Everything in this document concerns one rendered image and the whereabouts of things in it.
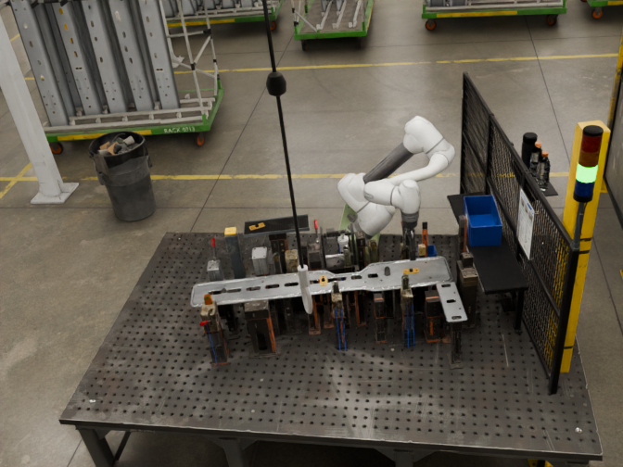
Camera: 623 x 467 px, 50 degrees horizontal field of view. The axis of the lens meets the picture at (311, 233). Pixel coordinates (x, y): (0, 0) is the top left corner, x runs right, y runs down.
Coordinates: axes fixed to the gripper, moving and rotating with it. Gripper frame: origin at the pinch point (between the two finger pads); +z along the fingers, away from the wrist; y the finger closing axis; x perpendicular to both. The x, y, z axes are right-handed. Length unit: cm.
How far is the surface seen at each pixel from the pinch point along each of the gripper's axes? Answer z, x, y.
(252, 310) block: 11, -83, 21
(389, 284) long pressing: 13.5, -12.6, 9.3
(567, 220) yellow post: -44, 58, 49
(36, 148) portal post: 59, -307, -295
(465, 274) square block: 7.5, 25.3, 14.7
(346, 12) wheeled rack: 89, 18, -690
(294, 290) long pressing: 14, -62, 6
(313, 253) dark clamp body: 7, -50, -15
